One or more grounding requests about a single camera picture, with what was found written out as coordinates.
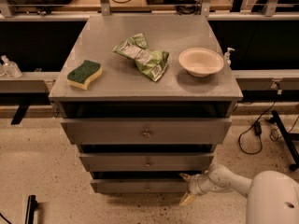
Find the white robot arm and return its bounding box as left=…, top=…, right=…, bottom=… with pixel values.
left=179, top=164, right=299, bottom=224

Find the clear sanitizer bottle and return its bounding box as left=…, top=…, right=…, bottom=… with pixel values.
left=1, top=55, right=22, bottom=78

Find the black stand leg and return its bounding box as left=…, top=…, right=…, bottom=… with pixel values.
left=272, top=110, right=299, bottom=172

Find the grey bottom drawer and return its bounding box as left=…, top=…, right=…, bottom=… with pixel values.
left=91, top=179, right=187, bottom=194

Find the white pump bottle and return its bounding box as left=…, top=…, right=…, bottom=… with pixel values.
left=223, top=48, right=235, bottom=65

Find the grey middle drawer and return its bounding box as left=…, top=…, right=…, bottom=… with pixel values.
left=79, top=152, right=213, bottom=172

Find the white bowl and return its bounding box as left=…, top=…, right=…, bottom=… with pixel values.
left=178, top=48, right=224, bottom=77

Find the grey drawer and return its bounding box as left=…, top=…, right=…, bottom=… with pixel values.
left=79, top=152, right=213, bottom=172
left=62, top=119, right=232, bottom=145
left=91, top=179, right=187, bottom=194

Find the black power cable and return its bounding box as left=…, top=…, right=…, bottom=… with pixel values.
left=237, top=100, right=278, bottom=156

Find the green yellow sponge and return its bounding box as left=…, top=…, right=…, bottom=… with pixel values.
left=67, top=60, right=103, bottom=90

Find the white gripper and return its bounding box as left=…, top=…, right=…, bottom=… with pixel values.
left=179, top=173, right=207, bottom=206

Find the black floor bar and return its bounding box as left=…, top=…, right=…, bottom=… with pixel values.
left=24, top=195, right=38, bottom=224

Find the green crumpled chip bag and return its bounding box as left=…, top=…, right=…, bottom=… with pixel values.
left=113, top=33, right=169, bottom=82

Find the grey top drawer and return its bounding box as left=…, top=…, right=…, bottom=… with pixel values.
left=62, top=119, right=232, bottom=145

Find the grey drawer cabinet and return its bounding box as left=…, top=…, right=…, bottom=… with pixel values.
left=50, top=14, right=242, bottom=181

